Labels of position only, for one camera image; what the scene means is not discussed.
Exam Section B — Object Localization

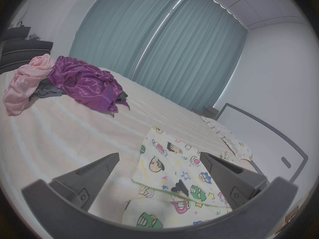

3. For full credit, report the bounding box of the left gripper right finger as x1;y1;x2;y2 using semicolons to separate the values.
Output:
200;152;268;210

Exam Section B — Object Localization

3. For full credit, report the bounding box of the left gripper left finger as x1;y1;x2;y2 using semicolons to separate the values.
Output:
51;153;119;211

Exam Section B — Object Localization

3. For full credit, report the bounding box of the white printed pyjama top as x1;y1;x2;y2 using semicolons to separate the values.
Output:
122;125;233;230

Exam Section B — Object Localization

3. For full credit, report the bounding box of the bed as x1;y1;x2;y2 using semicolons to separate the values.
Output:
0;67;309;230

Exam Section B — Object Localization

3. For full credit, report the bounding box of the white printed pillow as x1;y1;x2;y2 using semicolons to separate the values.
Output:
201;116;253;161

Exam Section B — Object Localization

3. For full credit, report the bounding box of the grey bedside table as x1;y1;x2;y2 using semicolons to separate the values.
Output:
192;106;219;120

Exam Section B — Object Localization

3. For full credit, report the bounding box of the dark grey garment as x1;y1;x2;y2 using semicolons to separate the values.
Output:
29;80;129;103

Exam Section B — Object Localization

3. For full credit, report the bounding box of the purple garment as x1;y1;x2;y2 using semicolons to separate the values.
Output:
47;55;130;113

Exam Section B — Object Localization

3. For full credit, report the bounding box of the pink garment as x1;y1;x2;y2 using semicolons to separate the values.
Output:
3;54;56;116

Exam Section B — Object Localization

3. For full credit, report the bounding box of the black chest of drawers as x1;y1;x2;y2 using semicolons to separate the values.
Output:
0;25;54;75

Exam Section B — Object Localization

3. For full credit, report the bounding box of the blue-green curtain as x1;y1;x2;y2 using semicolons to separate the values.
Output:
68;0;250;111

